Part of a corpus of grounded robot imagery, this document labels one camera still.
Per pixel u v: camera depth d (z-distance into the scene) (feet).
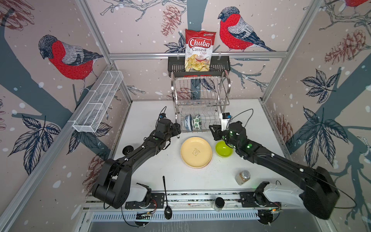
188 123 2.95
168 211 2.31
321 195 1.31
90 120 2.30
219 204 2.11
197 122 2.95
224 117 2.25
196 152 2.90
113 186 1.37
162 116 2.60
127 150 2.61
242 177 2.38
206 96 4.05
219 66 3.11
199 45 2.72
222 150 2.88
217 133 2.25
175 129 2.55
